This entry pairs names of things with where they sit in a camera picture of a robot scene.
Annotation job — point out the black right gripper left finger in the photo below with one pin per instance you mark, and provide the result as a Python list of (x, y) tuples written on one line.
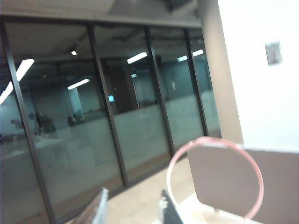
[(98, 212)]

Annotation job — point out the grey wall plate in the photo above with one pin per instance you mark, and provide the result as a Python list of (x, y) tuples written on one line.
[(273, 53)]

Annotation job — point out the grey rounded divider panel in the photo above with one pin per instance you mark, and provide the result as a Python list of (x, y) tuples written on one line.
[(222, 175)]

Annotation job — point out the white divider support post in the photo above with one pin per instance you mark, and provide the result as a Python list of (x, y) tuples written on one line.
[(216, 210)]

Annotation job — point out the beige round column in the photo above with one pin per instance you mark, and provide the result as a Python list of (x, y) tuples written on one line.
[(222, 81)]

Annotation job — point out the brown desk divider panel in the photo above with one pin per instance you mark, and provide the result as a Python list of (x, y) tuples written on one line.
[(282, 186)]

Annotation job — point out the dark framed glass partition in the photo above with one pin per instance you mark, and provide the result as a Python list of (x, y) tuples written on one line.
[(130, 140)]

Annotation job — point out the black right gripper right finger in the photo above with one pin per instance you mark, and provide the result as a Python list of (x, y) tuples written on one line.
[(169, 212)]

